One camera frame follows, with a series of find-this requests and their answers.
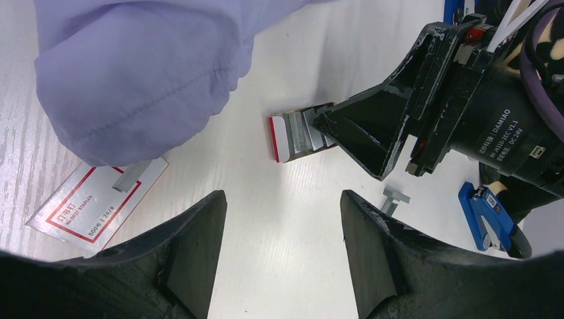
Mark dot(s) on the black floral blanket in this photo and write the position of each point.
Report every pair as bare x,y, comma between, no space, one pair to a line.
536,54

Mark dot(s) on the box of staples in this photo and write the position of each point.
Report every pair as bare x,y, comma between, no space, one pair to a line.
293,135

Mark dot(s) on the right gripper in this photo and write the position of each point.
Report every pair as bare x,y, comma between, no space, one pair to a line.
457,99

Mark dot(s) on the red white staple box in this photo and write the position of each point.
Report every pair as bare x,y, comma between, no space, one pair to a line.
87,209

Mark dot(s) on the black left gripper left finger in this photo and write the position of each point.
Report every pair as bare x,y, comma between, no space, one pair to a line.
166,272

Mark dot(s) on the blue stapler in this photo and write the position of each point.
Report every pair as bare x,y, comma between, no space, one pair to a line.
456,10
490,224

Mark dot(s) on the grey staple strip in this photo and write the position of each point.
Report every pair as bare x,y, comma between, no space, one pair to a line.
130,176
389,206
394,196

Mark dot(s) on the lavender crumpled cloth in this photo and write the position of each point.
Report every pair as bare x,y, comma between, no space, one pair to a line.
126,81

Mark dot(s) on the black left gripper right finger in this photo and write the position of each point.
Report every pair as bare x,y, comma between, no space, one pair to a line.
399,272

